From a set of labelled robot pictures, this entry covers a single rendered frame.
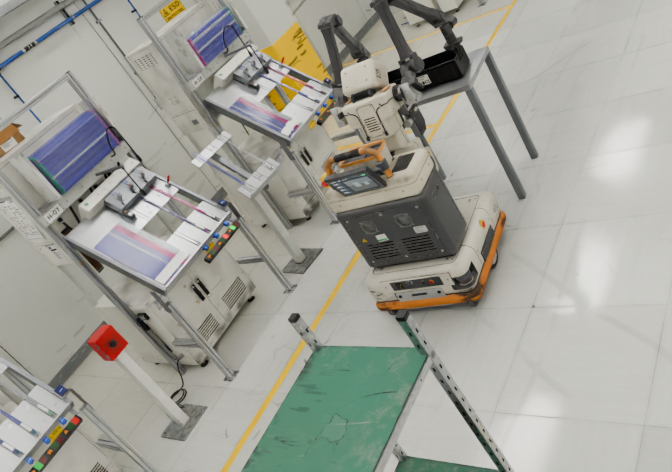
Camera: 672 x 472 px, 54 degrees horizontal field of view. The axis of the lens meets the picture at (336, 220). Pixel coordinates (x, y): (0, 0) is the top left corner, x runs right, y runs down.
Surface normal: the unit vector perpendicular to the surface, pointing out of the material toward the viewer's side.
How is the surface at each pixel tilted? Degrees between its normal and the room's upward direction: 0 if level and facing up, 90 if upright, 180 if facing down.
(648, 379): 0
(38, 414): 47
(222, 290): 90
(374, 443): 0
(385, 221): 90
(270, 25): 90
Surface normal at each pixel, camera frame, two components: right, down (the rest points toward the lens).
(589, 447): -0.50, -0.75
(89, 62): 0.74, -0.11
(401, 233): -0.37, 0.64
